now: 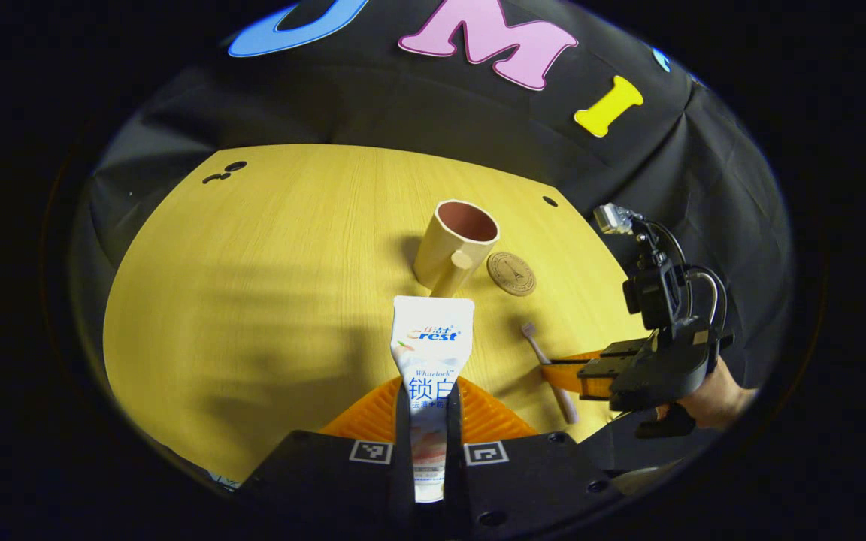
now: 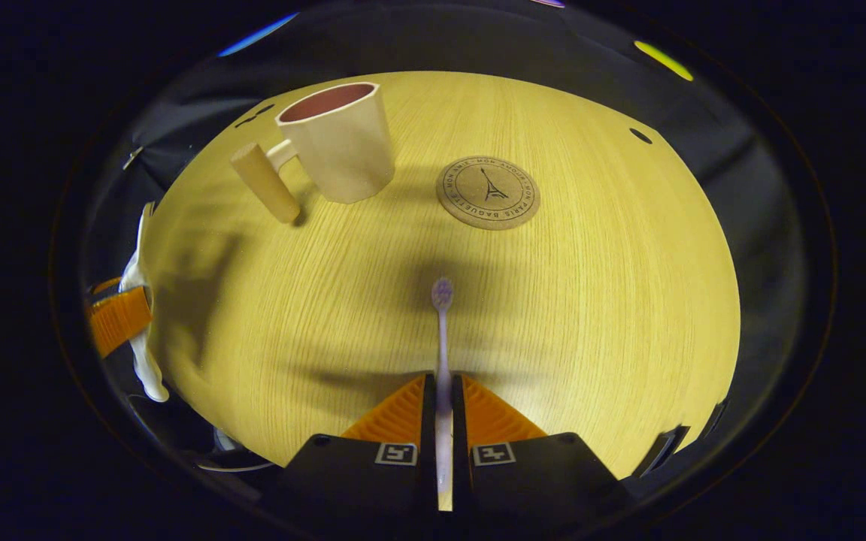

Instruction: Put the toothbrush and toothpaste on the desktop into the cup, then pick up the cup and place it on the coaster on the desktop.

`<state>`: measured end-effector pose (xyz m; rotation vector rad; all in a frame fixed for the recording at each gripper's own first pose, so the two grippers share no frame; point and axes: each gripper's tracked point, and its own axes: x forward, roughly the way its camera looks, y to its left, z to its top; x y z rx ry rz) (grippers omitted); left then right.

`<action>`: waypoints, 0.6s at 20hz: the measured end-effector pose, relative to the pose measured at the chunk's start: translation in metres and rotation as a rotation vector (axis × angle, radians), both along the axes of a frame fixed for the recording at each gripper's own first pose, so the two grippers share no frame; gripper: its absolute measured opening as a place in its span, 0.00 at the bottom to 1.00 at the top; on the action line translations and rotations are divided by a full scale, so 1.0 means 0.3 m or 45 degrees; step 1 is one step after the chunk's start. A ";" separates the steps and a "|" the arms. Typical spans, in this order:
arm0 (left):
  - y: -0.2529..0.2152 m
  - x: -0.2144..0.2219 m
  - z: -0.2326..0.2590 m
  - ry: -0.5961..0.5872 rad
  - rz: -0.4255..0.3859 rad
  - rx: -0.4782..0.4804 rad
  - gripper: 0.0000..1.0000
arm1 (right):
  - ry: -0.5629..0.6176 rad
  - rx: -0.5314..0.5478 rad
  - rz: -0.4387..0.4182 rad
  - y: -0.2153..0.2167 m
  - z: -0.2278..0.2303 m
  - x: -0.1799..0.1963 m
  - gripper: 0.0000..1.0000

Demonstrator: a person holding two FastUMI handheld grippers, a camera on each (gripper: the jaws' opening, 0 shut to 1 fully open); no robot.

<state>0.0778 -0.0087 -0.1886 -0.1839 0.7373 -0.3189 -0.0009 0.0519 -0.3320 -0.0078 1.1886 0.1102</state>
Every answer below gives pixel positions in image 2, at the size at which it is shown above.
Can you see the beige cup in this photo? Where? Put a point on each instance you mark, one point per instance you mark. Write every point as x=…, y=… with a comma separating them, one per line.
x=343, y=150

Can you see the white toothbrush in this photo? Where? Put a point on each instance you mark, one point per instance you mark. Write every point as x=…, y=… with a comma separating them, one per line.
x=443, y=361

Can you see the round cork coaster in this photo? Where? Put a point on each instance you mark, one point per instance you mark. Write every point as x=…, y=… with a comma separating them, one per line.
x=470, y=203

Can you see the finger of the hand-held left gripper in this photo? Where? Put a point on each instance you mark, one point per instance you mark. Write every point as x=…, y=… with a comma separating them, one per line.
x=121, y=319

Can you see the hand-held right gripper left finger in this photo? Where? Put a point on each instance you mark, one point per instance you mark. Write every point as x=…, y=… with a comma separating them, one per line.
x=428, y=451

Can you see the wooden desktop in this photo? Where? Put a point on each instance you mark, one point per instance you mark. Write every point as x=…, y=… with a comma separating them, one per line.
x=591, y=315

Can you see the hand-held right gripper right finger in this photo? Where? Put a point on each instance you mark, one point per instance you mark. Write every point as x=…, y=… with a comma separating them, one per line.
x=460, y=451

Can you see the white cloth clip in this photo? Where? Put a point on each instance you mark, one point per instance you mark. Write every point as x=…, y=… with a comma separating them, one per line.
x=132, y=157

